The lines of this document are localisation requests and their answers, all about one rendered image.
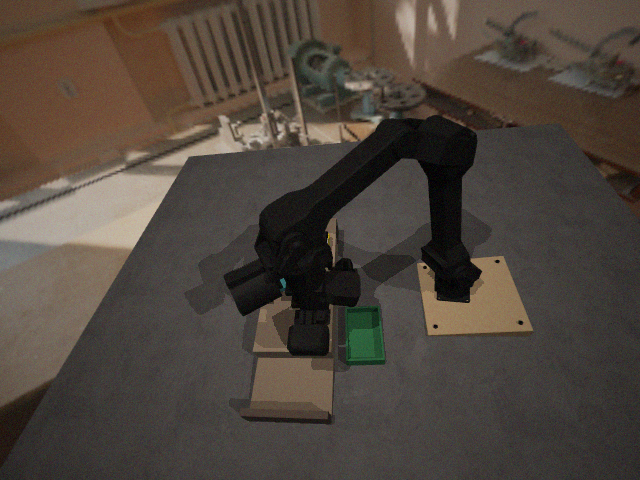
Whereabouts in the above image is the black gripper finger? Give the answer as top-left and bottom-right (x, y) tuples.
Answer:
(294, 309), (331, 326)

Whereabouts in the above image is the brown wooden ramp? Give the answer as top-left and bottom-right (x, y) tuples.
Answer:
(239, 291), (336, 424)

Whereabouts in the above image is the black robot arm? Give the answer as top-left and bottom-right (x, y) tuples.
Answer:
(223, 115), (482, 316)

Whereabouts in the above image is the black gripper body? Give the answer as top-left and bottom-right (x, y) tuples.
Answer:
(285, 251), (333, 356)

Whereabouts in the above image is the green tray rim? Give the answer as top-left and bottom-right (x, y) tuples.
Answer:
(345, 306), (385, 366)

